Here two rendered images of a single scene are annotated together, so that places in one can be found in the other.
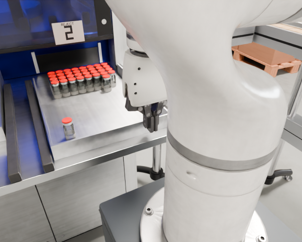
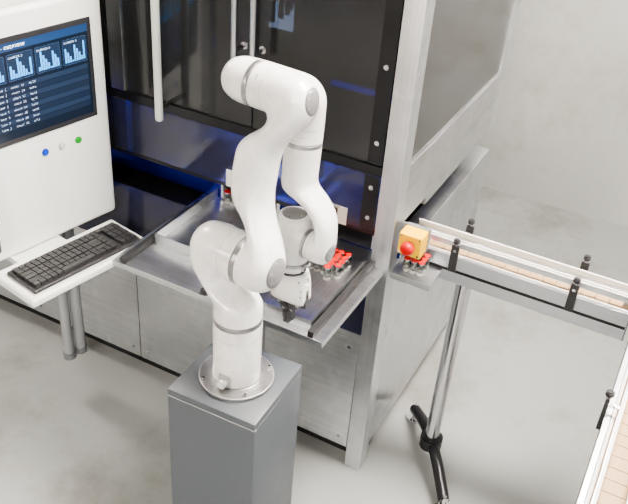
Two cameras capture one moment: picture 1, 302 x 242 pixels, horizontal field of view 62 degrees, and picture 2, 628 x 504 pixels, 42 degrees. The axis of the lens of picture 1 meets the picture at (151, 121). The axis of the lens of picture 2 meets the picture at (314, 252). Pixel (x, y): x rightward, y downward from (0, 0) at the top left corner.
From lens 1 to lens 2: 184 cm
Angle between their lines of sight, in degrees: 43
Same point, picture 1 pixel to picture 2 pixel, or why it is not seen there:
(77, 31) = (341, 215)
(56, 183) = (281, 339)
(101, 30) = (363, 223)
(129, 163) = (362, 377)
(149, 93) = (280, 293)
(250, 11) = (214, 274)
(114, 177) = (341, 381)
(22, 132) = not seen: hidden behind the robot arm
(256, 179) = (224, 338)
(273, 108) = (225, 309)
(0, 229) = not seen: hidden behind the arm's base
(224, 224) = (216, 354)
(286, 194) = not seen: outside the picture
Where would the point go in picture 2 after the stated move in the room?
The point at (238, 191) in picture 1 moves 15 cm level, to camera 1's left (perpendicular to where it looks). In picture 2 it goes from (218, 338) to (188, 304)
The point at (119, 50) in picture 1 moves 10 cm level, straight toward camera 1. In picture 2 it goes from (377, 249) to (353, 260)
